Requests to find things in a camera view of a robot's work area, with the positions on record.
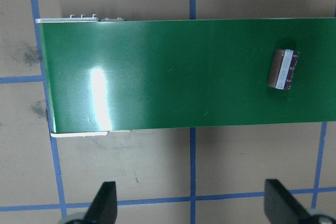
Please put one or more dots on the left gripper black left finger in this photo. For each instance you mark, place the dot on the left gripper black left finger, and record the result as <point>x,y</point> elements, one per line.
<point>104,206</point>

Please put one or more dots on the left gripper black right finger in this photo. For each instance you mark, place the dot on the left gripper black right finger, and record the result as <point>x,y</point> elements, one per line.
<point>280,206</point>

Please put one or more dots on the brown cylindrical capacitor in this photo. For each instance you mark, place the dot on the brown cylindrical capacitor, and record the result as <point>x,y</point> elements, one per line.
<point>282,68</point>

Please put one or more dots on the green conveyor belt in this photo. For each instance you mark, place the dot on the green conveyor belt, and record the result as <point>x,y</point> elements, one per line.
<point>108,75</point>

